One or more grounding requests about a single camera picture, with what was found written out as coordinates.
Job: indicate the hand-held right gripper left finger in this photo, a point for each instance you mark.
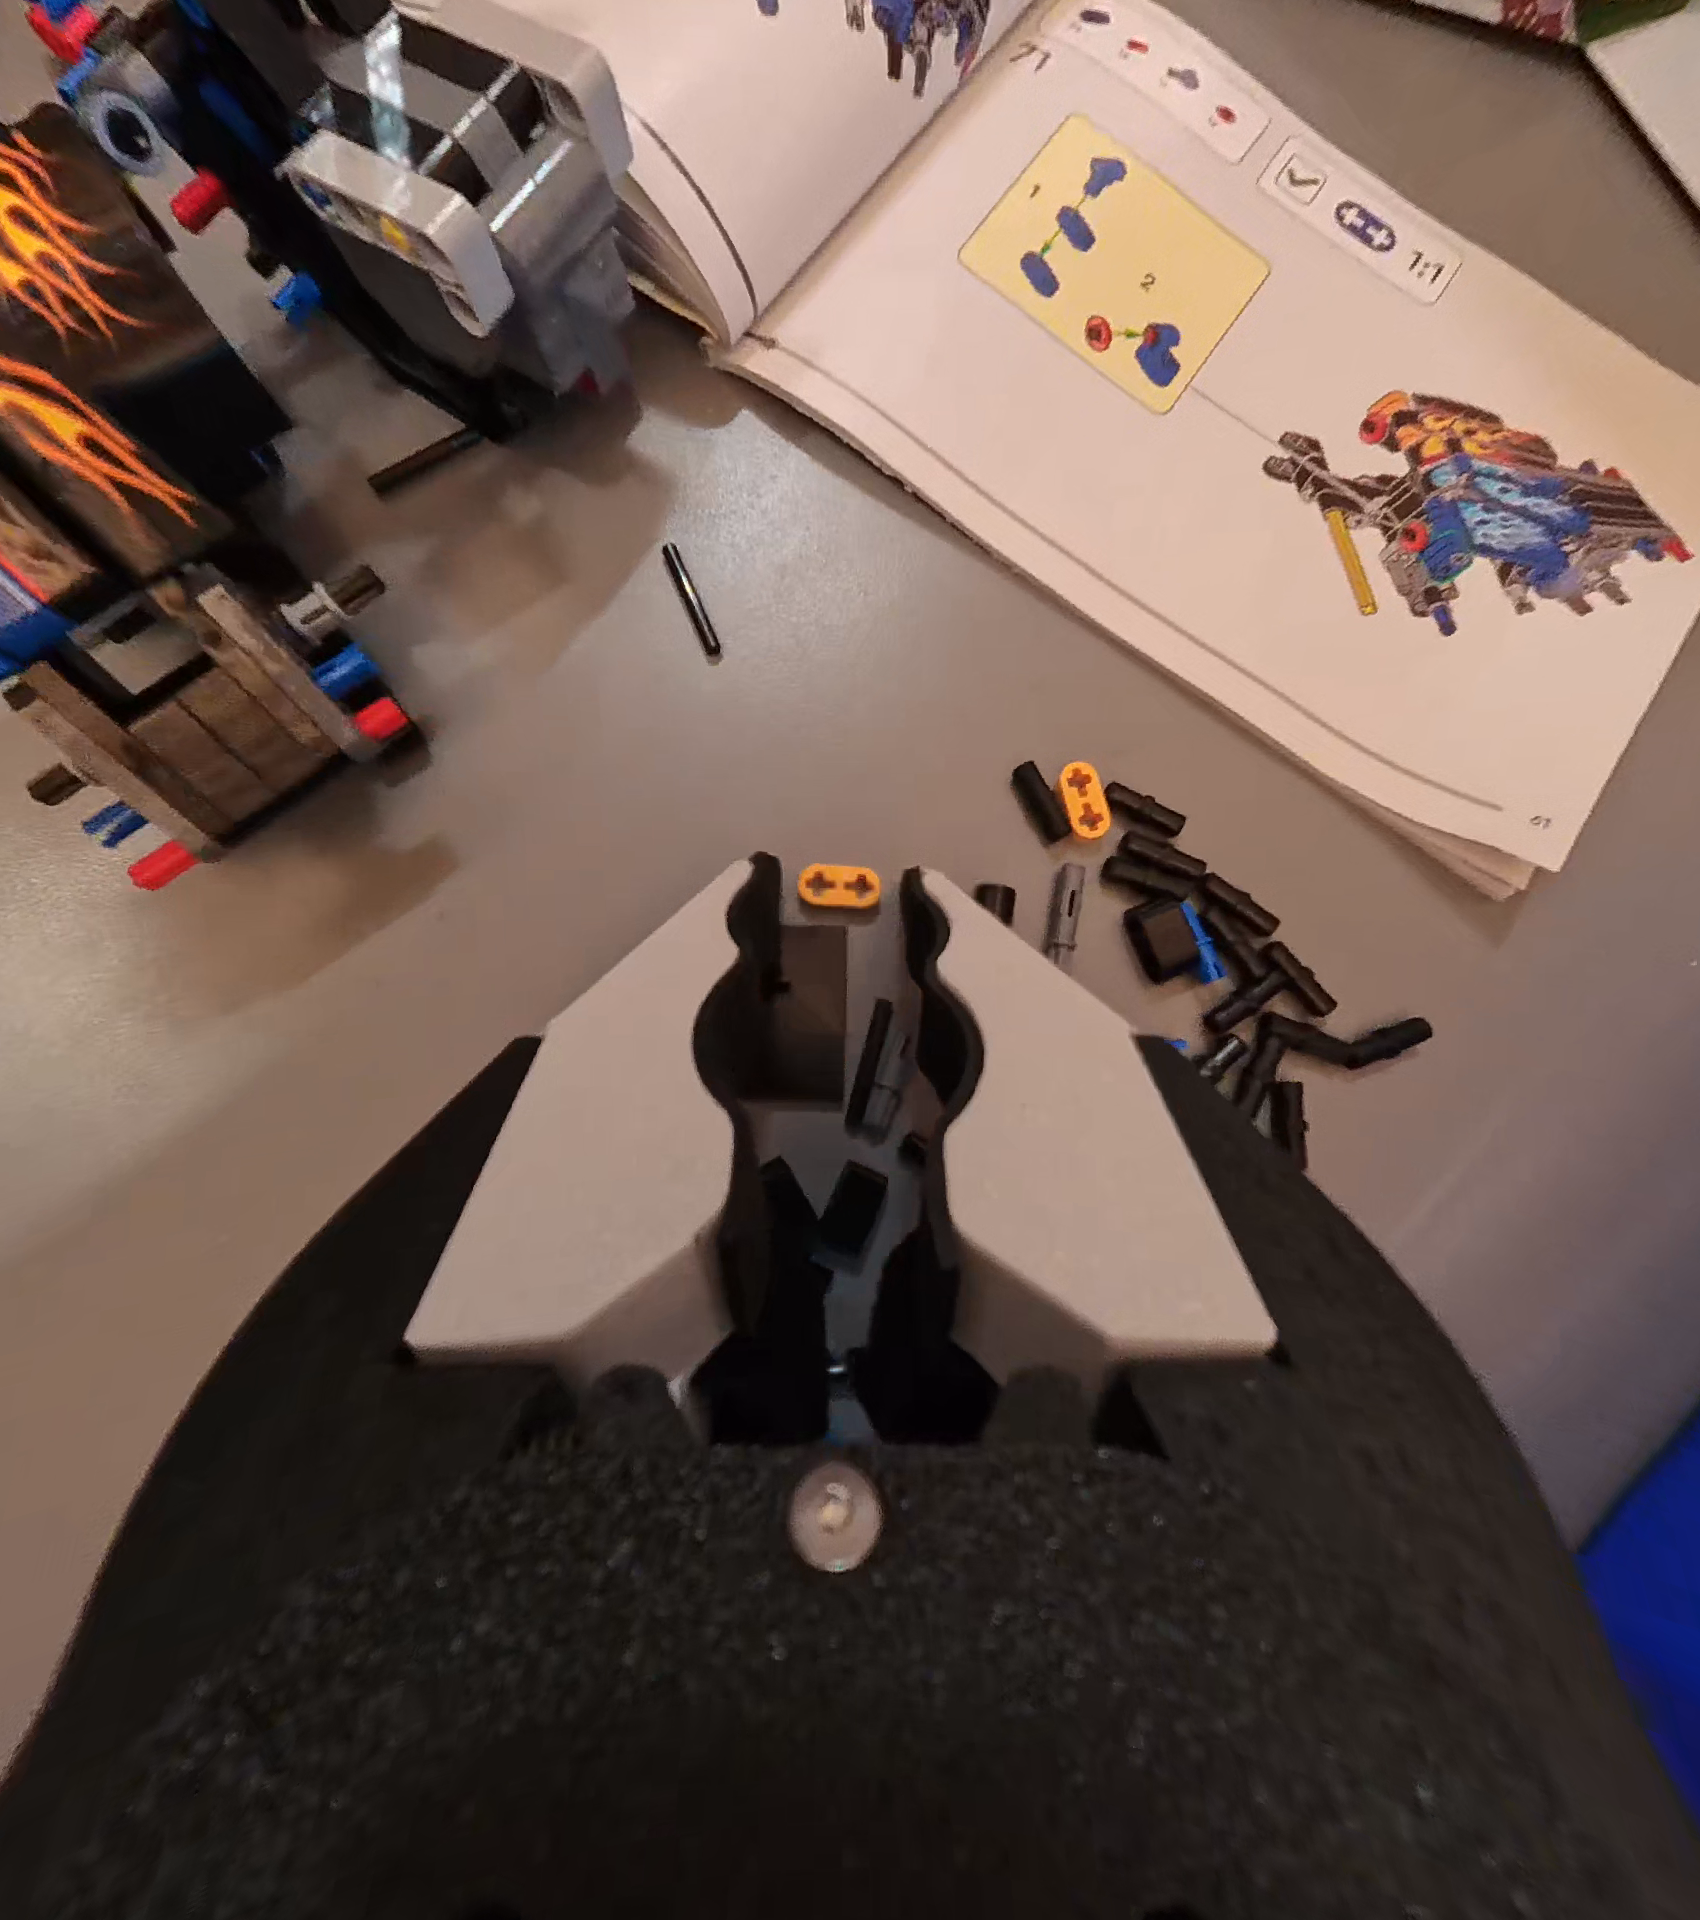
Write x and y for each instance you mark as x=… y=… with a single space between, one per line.
x=580 y=1200

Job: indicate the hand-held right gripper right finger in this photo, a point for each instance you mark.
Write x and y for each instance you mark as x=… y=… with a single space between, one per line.
x=1090 y=1200

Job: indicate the orange lego connector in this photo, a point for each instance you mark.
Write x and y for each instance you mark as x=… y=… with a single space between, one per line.
x=841 y=887
x=1087 y=801

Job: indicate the pile of small lego pieces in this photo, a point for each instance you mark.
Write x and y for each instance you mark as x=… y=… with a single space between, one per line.
x=1165 y=863

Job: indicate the short black lego axle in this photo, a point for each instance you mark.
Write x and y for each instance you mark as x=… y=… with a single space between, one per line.
x=690 y=601

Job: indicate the open lego instruction booklet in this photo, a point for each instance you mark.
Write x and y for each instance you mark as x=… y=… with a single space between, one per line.
x=1391 y=300

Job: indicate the black lego assembly grey bumper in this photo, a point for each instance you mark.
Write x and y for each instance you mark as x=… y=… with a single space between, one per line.
x=534 y=224

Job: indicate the lego truck body flame panels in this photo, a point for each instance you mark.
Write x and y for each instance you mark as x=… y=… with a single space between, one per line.
x=41 y=300

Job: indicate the floral patterned folded paper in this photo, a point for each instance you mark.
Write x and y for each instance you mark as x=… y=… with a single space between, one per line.
x=1614 y=14

